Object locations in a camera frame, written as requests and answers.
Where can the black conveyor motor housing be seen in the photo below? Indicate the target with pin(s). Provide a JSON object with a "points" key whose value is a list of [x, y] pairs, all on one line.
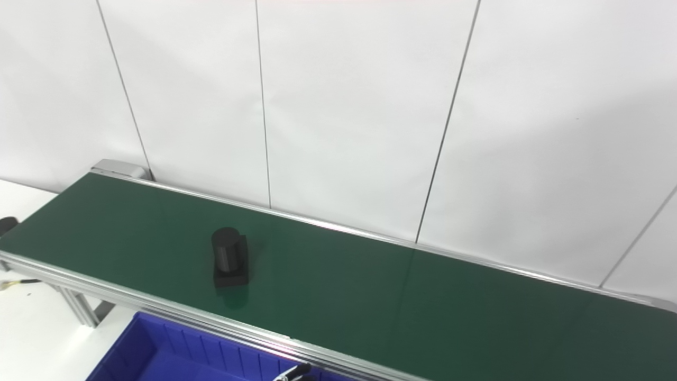
{"points": [[7, 226]]}

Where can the green conveyor belt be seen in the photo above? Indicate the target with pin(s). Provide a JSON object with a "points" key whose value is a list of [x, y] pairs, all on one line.
{"points": [[370, 296], [158, 309]]}

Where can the aluminium conveyor leg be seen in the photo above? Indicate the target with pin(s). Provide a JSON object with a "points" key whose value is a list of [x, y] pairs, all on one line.
{"points": [[82, 307]]}

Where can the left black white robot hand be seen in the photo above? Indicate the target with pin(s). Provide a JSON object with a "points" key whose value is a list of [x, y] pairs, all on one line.
{"points": [[296, 372]]}

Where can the blue plastic bin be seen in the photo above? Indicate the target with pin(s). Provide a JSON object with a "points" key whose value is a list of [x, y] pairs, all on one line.
{"points": [[174, 354]]}

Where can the black cylinder block part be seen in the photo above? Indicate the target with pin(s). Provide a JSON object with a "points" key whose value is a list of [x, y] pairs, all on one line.
{"points": [[229, 259]]}

